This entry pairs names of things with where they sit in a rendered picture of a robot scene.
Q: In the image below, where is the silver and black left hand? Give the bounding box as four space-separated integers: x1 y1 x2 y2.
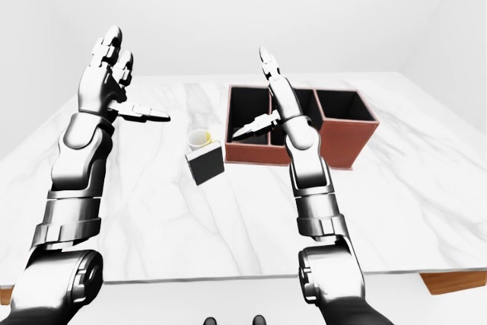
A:
77 25 171 123

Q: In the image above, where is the silver and black right hand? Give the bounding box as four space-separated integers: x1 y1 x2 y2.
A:
231 45 305 141

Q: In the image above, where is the red-brown desk caddy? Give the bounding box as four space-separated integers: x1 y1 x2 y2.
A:
223 84 381 170

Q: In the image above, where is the black book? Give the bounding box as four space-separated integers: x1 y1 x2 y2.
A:
185 141 225 187

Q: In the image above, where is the white mug with yellow inside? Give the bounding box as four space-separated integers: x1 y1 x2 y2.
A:
186 129 220 151

